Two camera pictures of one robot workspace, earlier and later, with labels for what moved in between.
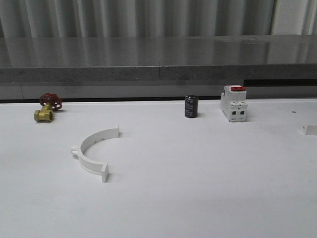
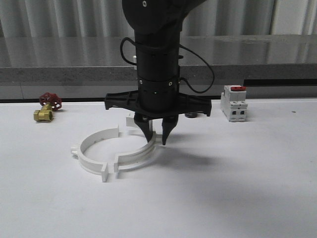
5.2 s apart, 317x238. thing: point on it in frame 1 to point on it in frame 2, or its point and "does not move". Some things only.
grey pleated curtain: [43, 19] does not move
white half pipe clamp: [309, 130] to [155, 141]
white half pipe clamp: [89, 164] does not move
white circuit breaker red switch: [233, 102] does not move
